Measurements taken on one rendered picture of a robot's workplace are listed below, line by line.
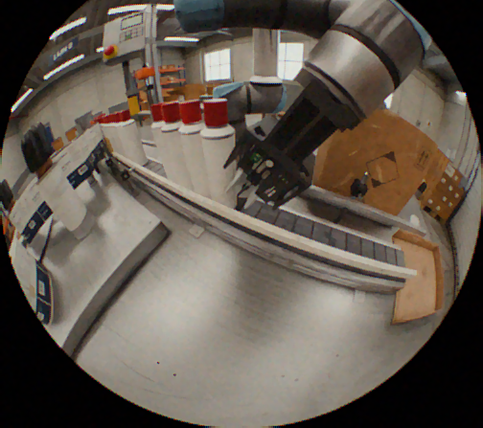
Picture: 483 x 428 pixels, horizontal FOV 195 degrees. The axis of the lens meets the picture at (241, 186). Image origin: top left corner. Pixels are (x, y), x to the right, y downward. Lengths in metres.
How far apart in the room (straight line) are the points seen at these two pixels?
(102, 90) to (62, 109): 2.09
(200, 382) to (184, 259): 0.25
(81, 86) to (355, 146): 8.33
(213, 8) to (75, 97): 8.09
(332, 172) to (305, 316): 0.32
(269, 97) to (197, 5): 0.41
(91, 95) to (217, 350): 8.18
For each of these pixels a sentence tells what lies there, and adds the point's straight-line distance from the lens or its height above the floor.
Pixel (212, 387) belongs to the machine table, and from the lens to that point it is 0.32.
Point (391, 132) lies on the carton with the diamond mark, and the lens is 0.38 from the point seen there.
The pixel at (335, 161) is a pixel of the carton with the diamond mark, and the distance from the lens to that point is 0.37.
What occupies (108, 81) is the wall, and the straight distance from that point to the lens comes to 8.22.
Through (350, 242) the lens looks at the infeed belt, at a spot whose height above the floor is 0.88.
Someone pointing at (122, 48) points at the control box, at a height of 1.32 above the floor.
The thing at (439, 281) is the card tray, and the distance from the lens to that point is 0.71.
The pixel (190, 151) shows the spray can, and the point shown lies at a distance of 0.24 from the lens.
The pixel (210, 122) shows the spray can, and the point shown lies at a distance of 0.19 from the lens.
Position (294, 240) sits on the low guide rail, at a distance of 0.23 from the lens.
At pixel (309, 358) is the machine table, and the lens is 0.32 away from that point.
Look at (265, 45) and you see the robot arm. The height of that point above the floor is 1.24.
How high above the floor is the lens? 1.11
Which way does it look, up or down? 41 degrees down
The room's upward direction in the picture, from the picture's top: straight up
